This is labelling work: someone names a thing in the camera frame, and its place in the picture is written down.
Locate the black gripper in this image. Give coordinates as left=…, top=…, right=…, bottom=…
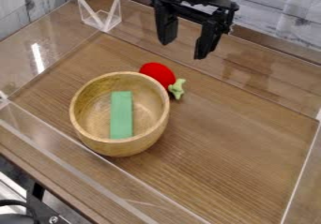
left=152, top=0, right=240, bottom=60

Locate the clear acrylic corner bracket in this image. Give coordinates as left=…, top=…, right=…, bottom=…
left=77, top=0, right=122, bottom=33

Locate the brown wooden bowl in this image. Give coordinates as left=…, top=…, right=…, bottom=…
left=70, top=71, right=170, bottom=157

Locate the green rectangular block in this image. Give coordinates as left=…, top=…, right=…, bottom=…
left=110, top=91, right=133, bottom=140

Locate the black table frame bracket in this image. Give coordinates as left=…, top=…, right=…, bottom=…
left=0, top=180, right=73, bottom=224

